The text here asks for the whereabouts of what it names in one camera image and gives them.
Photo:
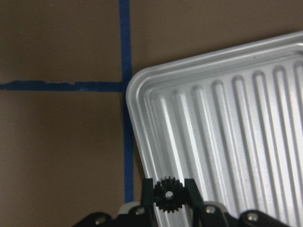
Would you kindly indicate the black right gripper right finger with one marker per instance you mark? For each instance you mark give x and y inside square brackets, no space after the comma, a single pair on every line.
[212,216]

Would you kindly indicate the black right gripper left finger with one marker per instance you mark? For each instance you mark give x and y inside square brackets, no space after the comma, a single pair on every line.
[141,215]

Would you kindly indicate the silver ribbed metal tray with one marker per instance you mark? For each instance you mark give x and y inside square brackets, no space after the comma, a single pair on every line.
[232,120]

